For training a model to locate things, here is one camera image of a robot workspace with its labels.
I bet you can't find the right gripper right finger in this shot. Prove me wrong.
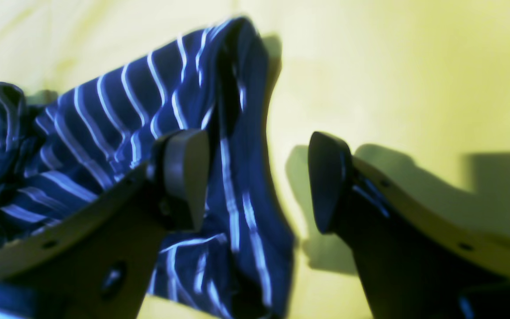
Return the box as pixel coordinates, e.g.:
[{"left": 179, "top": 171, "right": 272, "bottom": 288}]
[{"left": 307, "top": 132, "right": 510, "bottom": 319}]

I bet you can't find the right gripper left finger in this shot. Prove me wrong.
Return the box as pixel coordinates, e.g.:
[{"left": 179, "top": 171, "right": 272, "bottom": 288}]
[{"left": 0, "top": 129, "right": 210, "bottom": 319}]

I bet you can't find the navy white striped T-shirt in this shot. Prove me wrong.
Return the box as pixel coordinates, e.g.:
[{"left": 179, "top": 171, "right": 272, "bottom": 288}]
[{"left": 0, "top": 16, "right": 294, "bottom": 319}]

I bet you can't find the yellow table cloth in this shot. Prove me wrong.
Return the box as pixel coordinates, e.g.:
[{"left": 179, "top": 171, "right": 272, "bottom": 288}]
[{"left": 0, "top": 0, "right": 510, "bottom": 319}]

